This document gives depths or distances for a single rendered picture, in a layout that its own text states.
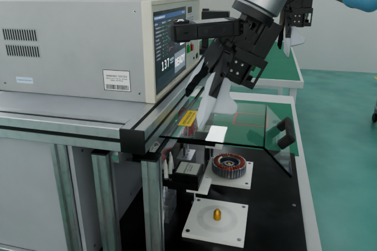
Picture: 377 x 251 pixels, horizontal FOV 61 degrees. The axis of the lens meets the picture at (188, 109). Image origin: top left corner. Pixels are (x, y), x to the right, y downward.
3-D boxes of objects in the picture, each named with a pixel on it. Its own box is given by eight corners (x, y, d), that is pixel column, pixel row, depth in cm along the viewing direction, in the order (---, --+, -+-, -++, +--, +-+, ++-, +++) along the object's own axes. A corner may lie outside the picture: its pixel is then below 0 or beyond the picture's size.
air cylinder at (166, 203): (176, 205, 89) (176, 189, 87) (169, 223, 83) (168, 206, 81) (159, 203, 91) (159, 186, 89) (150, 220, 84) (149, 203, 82)
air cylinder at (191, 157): (196, 163, 111) (196, 149, 109) (191, 174, 105) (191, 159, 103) (182, 161, 113) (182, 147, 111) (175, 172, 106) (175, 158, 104)
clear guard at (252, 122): (286, 128, 82) (289, 106, 80) (292, 178, 60) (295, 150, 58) (165, 116, 89) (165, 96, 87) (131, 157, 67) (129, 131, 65)
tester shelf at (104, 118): (212, 68, 117) (212, 55, 115) (145, 155, 55) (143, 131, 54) (103, 61, 127) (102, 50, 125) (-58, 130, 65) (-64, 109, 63)
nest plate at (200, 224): (248, 208, 88) (248, 204, 88) (243, 248, 75) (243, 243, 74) (195, 200, 92) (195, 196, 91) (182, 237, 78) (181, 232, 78)
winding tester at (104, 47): (199, 61, 106) (200, -4, 99) (155, 104, 66) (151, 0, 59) (93, 56, 115) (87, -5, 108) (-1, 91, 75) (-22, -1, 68)
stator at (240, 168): (247, 164, 108) (248, 154, 107) (243, 182, 98) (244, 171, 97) (215, 159, 111) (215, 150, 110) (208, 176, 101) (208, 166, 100)
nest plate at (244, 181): (253, 164, 110) (253, 161, 110) (249, 189, 97) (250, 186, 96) (210, 159, 114) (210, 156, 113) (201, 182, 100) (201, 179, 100)
